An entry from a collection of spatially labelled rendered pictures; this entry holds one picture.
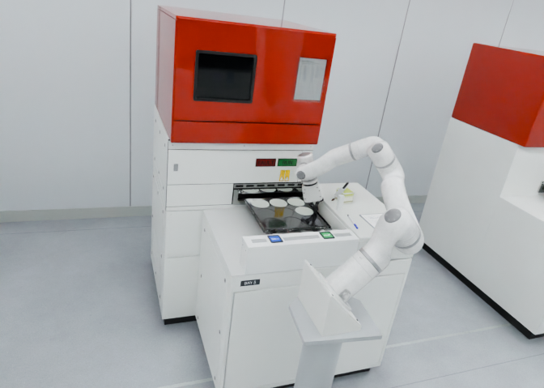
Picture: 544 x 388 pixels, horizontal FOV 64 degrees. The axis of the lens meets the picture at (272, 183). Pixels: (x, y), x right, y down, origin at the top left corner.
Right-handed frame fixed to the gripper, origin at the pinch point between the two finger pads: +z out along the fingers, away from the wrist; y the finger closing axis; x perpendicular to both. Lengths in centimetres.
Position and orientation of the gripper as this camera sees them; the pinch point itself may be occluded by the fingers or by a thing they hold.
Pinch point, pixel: (315, 208)
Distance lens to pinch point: 239.5
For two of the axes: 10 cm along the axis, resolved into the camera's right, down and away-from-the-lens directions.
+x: 1.0, -3.8, 9.2
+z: 2.2, 9.1, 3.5
